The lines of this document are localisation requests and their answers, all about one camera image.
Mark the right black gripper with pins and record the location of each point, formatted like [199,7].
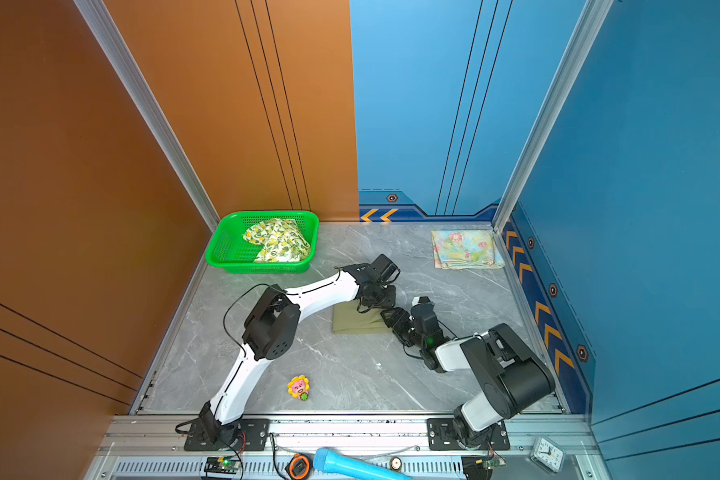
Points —
[397,323]

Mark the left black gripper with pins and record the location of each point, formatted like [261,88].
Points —
[389,303]

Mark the olive green skirt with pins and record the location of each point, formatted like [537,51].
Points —
[347,320]

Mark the pastel floral skirt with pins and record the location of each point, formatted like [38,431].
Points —
[465,249]

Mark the yellow green patterned skirt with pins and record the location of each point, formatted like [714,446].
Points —
[281,241]

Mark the green plastic basket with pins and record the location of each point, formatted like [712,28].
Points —
[229,251]

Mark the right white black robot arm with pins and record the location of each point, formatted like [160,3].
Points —
[510,375]

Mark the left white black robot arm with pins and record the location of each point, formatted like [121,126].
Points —
[270,329]

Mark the yellow flower toy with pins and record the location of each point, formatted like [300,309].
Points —
[299,387]

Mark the right green circuit board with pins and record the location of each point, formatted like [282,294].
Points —
[490,463]

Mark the green circuit board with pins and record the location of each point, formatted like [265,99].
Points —
[490,463]
[223,467]

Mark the blue cylindrical flashlight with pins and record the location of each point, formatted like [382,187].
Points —
[329,461]

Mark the small white alarm clock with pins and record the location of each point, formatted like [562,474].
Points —
[548,455]

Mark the orange black tape measure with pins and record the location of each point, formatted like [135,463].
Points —
[299,467]

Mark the left green circuit board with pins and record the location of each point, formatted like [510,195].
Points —
[223,467]

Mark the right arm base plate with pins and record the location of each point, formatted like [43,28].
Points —
[442,435]

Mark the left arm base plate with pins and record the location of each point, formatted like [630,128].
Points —
[244,435]

